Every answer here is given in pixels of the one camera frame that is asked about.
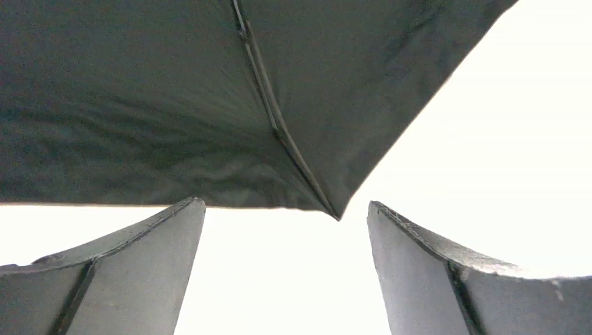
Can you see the beige folding umbrella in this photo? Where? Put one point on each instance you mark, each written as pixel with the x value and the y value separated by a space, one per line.
pixel 246 104

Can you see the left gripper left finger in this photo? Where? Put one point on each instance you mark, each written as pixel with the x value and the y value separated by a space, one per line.
pixel 131 281

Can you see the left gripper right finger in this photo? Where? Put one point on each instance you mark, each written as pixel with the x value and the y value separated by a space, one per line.
pixel 433 285

